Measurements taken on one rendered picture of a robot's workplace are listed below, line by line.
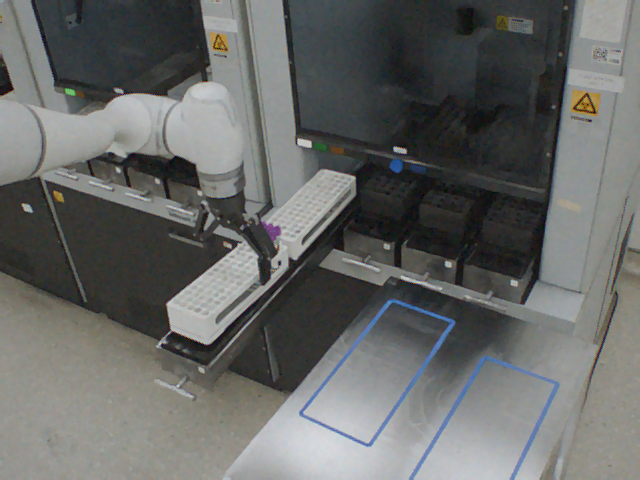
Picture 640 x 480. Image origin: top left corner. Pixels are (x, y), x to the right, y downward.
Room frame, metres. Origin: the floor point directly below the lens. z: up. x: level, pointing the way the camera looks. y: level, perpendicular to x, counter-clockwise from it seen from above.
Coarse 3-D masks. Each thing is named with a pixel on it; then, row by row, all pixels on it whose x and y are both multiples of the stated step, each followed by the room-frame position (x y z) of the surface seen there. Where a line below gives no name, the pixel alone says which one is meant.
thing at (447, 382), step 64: (384, 320) 1.03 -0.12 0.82; (448, 320) 1.01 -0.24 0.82; (512, 320) 0.99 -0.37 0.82; (320, 384) 0.88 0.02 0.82; (384, 384) 0.86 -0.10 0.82; (448, 384) 0.85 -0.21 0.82; (512, 384) 0.83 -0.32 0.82; (576, 384) 0.82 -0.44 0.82; (256, 448) 0.75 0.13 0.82; (320, 448) 0.73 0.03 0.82; (384, 448) 0.72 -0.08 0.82; (448, 448) 0.71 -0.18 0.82; (512, 448) 0.70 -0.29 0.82
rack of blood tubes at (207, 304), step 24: (216, 264) 1.19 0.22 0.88; (240, 264) 1.19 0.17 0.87; (192, 288) 1.11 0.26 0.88; (216, 288) 1.11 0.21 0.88; (240, 288) 1.10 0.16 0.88; (264, 288) 1.16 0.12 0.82; (168, 312) 1.05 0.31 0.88; (192, 312) 1.02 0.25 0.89; (216, 312) 1.03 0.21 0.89; (240, 312) 1.08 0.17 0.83; (192, 336) 1.01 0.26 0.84; (216, 336) 1.01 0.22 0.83
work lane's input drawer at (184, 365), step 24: (360, 192) 1.51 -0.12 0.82; (336, 216) 1.41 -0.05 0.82; (336, 240) 1.37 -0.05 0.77; (288, 264) 1.25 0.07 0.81; (312, 264) 1.28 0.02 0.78; (288, 288) 1.20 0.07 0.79; (264, 312) 1.12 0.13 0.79; (168, 336) 1.04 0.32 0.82; (240, 336) 1.04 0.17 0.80; (168, 360) 1.02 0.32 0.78; (192, 360) 0.98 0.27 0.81; (216, 360) 0.98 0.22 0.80; (168, 384) 0.97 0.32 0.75
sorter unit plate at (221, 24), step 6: (204, 18) 1.66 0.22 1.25; (210, 18) 1.65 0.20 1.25; (216, 18) 1.64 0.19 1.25; (222, 18) 1.63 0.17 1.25; (204, 24) 1.66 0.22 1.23; (210, 24) 1.66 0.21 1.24; (216, 24) 1.64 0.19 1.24; (222, 24) 1.63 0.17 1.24; (228, 24) 1.62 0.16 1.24; (234, 24) 1.61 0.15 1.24; (222, 30) 1.64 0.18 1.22; (228, 30) 1.63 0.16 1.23; (234, 30) 1.62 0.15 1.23
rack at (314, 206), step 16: (320, 176) 1.53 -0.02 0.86; (336, 176) 1.52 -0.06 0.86; (352, 176) 1.51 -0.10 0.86; (304, 192) 1.47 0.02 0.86; (320, 192) 1.46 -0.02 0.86; (336, 192) 1.45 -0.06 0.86; (352, 192) 1.48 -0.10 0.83; (288, 208) 1.41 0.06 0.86; (304, 208) 1.40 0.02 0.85; (320, 208) 1.38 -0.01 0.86; (336, 208) 1.45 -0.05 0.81; (288, 224) 1.34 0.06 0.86; (304, 224) 1.33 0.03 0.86; (320, 224) 1.39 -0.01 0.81; (288, 240) 1.27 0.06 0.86; (304, 240) 1.34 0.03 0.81; (288, 256) 1.27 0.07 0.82
